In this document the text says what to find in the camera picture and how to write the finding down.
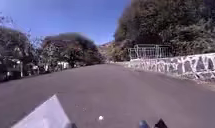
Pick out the distant hillside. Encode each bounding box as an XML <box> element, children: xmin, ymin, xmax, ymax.
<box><xmin>97</xmin><ymin>41</ymin><xmax>117</xmax><ymax>62</ymax></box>

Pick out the grey asphalt road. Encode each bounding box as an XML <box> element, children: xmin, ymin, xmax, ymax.
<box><xmin>0</xmin><ymin>63</ymin><xmax>215</xmax><ymax>128</ymax></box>

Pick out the row of dark trees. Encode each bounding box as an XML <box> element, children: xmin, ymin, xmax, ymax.
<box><xmin>0</xmin><ymin>12</ymin><xmax>104</xmax><ymax>83</ymax></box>

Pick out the white metal railing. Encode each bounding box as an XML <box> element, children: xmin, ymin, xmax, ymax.
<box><xmin>128</xmin><ymin>43</ymin><xmax>173</xmax><ymax>61</ymax></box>

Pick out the wood of dense green trees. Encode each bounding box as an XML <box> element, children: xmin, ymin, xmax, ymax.
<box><xmin>106</xmin><ymin>0</ymin><xmax>215</xmax><ymax>63</ymax></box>

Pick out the stone wall with white joints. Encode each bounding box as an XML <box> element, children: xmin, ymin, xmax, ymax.
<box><xmin>124</xmin><ymin>52</ymin><xmax>215</xmax><ymax>84</ymax></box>

